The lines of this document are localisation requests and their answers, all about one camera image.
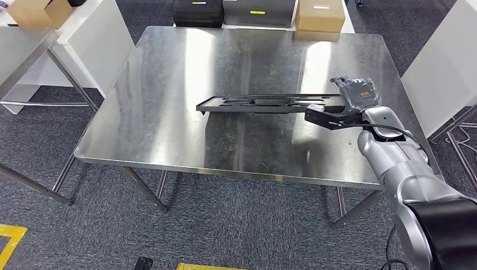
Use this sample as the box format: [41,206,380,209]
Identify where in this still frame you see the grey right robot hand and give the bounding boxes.
[330,76,383,116]

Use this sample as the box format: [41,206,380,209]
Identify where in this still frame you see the black plastic plate bracket part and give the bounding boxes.
[196,93,349,115]

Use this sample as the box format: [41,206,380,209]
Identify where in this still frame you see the stainless steel workbench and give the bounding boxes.
[74,25,444,230]

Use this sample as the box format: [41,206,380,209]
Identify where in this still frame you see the tan cardboard box white label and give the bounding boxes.
[294,0,346,34]

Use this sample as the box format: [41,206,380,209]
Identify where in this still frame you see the white partition panel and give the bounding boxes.
[400,0,477,138]

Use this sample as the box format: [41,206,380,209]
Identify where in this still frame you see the grey metal box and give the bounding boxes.
[222,0,297,29]

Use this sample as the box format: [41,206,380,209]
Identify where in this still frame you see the black equipment case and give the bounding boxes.
[173,0,225,29]

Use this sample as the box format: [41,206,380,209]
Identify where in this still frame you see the yellow floor tape square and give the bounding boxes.
[0,224,28,270]
[175,262,247,270]

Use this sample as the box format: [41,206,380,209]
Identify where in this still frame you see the white cabinet panel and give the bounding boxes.
[0,0,136,115]

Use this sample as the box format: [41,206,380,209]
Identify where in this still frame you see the small black floor block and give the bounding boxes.
[133,256,154,270]

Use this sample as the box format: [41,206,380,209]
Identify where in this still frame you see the brown cardboard box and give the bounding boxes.
[7,0,73,30]

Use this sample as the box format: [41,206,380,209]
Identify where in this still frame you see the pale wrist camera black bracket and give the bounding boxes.
[304,103,364,131]

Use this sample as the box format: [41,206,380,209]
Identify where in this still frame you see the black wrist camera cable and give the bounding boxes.
[335,121,429,158]

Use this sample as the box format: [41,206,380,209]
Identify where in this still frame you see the steel frame table legs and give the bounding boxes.
[428,104,477,192]

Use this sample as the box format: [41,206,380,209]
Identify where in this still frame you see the white floor cable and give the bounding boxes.
[445,124,477,154]

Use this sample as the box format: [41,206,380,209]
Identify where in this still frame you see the black hanging arm cable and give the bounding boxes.
[379,224,411,270]

